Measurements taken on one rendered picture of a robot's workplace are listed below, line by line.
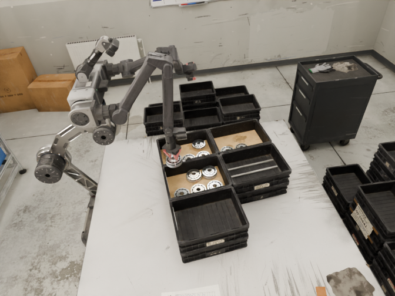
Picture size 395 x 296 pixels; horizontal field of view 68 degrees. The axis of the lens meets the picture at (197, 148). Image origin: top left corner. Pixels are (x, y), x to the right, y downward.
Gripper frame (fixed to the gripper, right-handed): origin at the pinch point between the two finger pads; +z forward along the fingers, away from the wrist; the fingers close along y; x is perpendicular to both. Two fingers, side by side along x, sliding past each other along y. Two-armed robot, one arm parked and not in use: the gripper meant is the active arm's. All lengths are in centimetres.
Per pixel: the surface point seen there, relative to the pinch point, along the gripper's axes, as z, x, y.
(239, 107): 57, -144, 20
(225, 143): 23, -50, -11
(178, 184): 22.6, 2.1, -2.1
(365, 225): 64, -58, -120
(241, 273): 35, 31, -62
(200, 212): 22.6, 14.0, -26.7
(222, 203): 22.6, 1.9, -35.3
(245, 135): 23, -65, -21
